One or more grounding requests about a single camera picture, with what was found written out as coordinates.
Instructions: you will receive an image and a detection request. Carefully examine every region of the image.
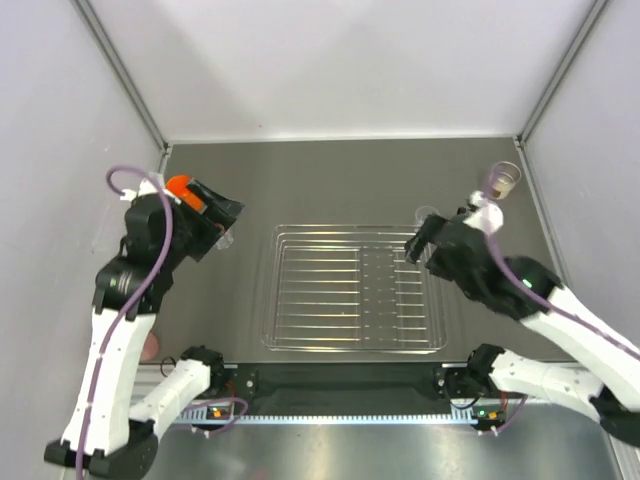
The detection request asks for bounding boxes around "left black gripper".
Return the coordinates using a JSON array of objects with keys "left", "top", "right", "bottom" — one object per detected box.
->
[{"left": 161, "top": 179, "right": 244, "bottom": 268}]

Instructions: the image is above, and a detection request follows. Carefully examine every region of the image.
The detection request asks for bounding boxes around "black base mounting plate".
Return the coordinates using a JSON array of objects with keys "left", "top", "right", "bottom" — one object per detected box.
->
[{"left": 195, "top": 362, "right": 505, "bottom": 417}]

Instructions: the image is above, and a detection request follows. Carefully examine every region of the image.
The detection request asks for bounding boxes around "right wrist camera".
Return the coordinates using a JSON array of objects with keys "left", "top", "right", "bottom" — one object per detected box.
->
[{"left": 464, "top": 190, "right": 504, "bottom": 235}]

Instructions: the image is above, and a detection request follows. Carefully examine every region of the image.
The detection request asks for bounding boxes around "orange mug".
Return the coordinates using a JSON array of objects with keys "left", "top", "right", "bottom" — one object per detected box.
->
[{"left": 165, "top": 175, "right": 205, "bottom": 212}]

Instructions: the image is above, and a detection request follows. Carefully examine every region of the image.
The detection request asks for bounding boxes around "pink plastic cup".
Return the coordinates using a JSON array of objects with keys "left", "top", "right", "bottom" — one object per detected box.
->
[{"left": 140, "top": 332, "right": 160, "bottom": 362}]

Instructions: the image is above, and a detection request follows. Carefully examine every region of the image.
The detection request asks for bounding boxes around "wire dish rack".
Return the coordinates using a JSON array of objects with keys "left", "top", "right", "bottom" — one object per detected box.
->
[{"left": 260, "top": 224, "right": 447, "bottom": 354}]

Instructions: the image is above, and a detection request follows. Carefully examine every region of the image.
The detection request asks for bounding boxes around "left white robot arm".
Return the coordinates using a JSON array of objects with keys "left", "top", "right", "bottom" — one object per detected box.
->
[{"left": 44, "top": 175, "right": 245, "bottom": 479}]

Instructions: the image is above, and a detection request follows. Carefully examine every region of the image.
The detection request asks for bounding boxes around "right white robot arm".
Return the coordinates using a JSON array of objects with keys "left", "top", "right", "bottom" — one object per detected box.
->
[{"left": 404, "top": 205, "right": 639, "bottom": 447}]

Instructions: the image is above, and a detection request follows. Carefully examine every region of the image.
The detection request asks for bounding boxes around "steel cup with sleeve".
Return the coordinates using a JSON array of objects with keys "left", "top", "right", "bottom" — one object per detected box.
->
[{"left": 489, "top": 161, "right": 522, "bottom": 201}]

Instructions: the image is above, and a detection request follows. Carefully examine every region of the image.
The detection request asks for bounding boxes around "clear plastic cup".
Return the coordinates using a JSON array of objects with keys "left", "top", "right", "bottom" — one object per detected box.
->
[
  {"left": 414, "top": 205, "right": 439, "bottom": 227},
  {"left": 215, "top": 229, "right": 234, "bottom": 250}
]

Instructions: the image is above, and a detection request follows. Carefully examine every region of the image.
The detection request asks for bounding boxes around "grey slotted cable duct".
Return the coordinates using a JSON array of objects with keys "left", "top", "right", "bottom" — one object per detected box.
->
[{"left": 177, "top": 402, "right": 501, "bottom": 424}]

